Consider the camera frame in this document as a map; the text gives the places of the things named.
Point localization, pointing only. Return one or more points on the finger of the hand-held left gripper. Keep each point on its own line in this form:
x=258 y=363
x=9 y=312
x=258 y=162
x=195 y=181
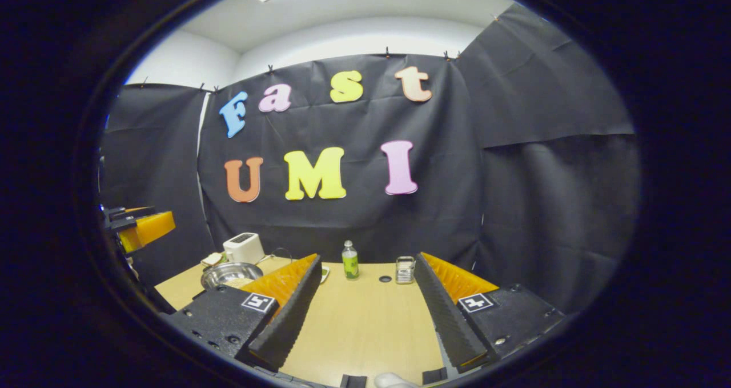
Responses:
x=120 y=218
x=151 y=228

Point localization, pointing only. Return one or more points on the white toaster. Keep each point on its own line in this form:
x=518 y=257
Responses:
x=244 y=251

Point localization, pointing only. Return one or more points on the white divided bean tray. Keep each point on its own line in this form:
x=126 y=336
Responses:
x=325 y=274

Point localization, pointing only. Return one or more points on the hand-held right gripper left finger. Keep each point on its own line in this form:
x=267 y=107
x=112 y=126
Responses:
x=291 y=319

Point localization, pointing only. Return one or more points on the stainless steel pot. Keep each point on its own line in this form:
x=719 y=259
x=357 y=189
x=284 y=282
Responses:
x=217 y=276

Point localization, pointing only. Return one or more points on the pile of soybeans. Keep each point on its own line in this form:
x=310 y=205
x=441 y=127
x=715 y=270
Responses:
x=240 y=283

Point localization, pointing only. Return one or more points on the green label drink bottle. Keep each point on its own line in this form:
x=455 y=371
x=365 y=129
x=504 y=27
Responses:
x=350 y=265

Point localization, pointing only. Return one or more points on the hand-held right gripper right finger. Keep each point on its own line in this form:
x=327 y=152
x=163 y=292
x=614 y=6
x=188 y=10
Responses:
x=445 y=319

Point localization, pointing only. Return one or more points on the black backdrop cloth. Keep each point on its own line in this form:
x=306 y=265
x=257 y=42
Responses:
x=354 y=228

